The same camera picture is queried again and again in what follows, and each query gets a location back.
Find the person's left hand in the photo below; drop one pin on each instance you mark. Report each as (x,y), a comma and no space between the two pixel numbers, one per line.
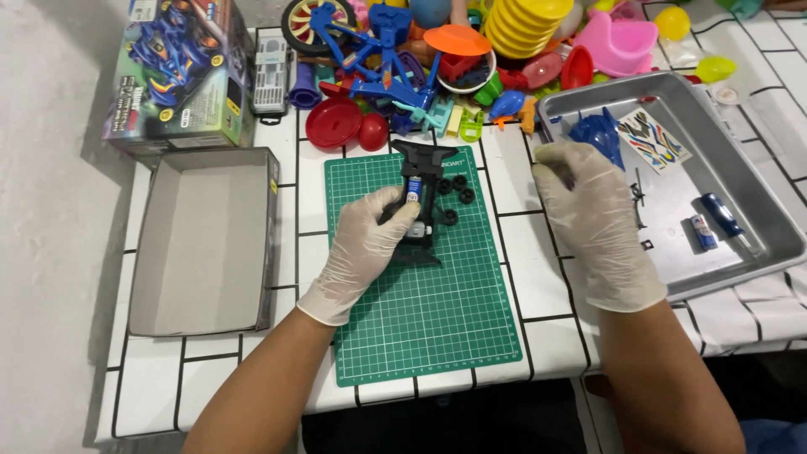
(362,252)

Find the person's right hand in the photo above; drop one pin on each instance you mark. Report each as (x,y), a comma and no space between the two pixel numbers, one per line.
(599,233)

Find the black toy car chassis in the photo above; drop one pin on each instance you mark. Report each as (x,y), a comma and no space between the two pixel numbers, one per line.
(429,167)

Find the black plastic sprue parts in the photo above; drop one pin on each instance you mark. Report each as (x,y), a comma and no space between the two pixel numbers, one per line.
(638,195)

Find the small grey toy motor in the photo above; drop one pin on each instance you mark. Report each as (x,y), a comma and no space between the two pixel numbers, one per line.
(418,230)

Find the blue battery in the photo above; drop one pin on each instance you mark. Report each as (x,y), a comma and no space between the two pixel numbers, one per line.
(703,232)
(413,189)

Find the small black toy tyre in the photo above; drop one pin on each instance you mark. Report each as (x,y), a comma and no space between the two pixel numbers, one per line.
(450,217)
(460,181)
(445,186)
(466,195)

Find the green cutting mat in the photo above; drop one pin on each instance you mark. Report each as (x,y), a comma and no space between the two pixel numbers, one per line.
(435,315)

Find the blue toy car body shell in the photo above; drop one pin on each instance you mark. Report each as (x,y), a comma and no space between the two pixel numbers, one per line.
(596,129)

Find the colourful sticker sheet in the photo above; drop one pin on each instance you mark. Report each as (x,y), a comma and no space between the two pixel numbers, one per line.
(652,142)

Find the white black-lined tablecloth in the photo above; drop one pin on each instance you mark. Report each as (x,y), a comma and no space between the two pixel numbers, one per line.
(542,328)

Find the red plastic ball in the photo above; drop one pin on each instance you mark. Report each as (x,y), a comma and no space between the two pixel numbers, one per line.
(373,132)

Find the silver metal tray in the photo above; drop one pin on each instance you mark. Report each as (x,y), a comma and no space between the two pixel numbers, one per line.
(706,170)

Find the red round plastic lid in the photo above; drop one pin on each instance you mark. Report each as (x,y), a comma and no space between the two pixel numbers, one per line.
(333,123)

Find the orange plastic toy piece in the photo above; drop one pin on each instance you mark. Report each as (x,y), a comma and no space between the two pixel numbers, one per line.
(528,113)

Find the open grey cardboard box tray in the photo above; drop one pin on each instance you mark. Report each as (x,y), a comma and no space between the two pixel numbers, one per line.
(208,246)

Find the pale teal toy chair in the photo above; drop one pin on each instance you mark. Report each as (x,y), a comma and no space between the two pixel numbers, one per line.
(439,116)

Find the blue plastic toy bird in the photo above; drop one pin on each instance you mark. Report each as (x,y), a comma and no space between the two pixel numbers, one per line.
(506,104)

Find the lime green toy piece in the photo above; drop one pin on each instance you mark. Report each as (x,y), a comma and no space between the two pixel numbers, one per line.
(471,126)

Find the red plastic toy cup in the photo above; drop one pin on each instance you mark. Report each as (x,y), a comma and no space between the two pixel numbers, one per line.
(577,68)

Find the blue toy bicycle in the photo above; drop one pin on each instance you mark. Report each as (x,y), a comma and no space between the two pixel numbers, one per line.
(388,82)

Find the pink plastic toy bowl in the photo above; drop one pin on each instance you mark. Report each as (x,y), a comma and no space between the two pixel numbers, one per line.
(542,70)

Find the purple plastic cup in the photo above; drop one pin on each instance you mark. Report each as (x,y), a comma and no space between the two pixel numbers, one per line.
(304,88)

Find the green plastic toy cup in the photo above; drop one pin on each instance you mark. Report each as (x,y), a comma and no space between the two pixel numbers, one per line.
(487,90)

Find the clear tape roll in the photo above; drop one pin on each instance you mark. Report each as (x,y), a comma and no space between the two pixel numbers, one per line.
(727,96)

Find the pink plastic toy seat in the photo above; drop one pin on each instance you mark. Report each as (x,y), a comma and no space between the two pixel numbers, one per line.
(615,44)

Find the heap of mixed plastic toys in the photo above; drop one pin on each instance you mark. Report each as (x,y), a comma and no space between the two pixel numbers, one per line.
(410,63)

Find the clear screwdriver bit case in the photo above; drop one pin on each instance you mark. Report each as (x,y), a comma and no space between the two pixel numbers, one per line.
(271,79)

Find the yellow-green plastic egg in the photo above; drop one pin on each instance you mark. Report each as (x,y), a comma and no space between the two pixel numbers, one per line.
(715,69)

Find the white bowl of toy pieces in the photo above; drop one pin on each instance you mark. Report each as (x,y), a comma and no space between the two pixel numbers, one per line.
(470,79)

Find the stack of yellow plastic plates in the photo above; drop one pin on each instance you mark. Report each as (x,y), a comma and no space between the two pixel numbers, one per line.
(520,28)

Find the yellow plastic ball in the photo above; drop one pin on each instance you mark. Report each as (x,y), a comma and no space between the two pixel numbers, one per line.
(672,23)

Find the black wheel with yellow spokes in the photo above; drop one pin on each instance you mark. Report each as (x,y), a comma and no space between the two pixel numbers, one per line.
(299,28)

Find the orange plastic disc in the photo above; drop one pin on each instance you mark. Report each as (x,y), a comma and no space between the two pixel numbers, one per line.
(457,39)

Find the blue plastic ball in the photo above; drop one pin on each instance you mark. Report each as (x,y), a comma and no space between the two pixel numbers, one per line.
(430,11)

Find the printed toy car kit box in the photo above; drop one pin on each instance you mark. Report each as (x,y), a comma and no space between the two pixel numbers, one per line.
(180,69)

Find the person's blue trousers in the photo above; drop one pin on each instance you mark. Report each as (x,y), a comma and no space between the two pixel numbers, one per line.
(775,438)

